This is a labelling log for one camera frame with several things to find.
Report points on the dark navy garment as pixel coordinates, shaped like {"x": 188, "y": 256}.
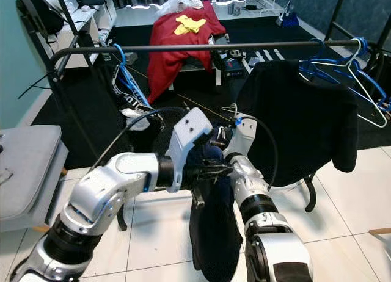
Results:
{"x": 214, "y": 239}

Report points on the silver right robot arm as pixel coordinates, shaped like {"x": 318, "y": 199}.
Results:
{"x": 247, "y": 178}

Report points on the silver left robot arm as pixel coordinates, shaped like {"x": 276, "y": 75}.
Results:
{"x": 122, "y": 181}

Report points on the black shirt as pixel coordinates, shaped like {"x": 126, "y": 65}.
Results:
{"x": 299, "y": 117}

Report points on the black metal clothes rack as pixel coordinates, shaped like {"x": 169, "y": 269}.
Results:
{"x": 220, "y": 47}

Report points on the red cloth with yellow star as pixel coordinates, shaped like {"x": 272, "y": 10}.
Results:
{"x": 171, "y": 56}

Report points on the black floor mat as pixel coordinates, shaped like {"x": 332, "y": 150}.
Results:
{"x": 101, "y": 105}

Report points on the blue broom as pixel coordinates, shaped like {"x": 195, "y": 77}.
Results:
{"x": 289, "y": 19}

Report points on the white plastic bag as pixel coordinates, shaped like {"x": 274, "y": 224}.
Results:
{"x": 177, "y": 4}

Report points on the white shelf unit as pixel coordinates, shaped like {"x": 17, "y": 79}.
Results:
{"x": 82, "y": 41}

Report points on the grey ottoman stool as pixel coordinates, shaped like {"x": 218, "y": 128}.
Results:
{"x": 27, "y": 175}

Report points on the black backpack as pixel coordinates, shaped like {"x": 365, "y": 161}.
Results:
{"x": 40, "y": 10}

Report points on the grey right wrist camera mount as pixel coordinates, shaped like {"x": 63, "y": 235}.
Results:
{"x": 244, "y": 135}

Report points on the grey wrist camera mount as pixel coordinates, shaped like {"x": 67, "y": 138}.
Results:
{"x": 244, "y": 135}
{"x": 189, "y": 132}

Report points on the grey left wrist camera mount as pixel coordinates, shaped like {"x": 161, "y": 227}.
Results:
{"x": 189, "y": 132}

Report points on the white metal frame stand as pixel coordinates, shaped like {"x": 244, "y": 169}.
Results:
{"x": 259, "y": 10}

